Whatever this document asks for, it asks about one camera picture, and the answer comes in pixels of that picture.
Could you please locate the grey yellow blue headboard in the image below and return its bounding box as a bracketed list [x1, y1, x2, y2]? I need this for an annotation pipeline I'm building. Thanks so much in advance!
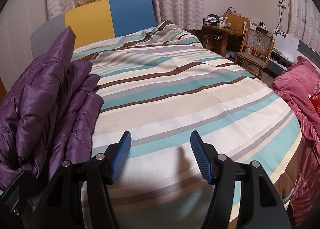
[30, 0, 156, 58]

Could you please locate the wooden rattan chair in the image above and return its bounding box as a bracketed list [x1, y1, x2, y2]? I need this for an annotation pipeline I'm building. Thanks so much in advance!
[235, 28, 275, 80]

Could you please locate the wooden desk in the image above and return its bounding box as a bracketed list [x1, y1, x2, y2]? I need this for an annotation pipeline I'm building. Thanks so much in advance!
[202, 12, 251, 56]

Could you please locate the red pink blanket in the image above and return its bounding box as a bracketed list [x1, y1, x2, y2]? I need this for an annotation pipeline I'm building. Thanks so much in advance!
[271, 56, 319, 226]

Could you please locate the striped bed duvet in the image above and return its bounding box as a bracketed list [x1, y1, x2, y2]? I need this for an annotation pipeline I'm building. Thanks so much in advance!
[72, 21, 302, 228]

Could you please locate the purple quilted down jacket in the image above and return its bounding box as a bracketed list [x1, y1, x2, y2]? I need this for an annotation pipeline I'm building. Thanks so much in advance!
[0, 26, 105, 206]

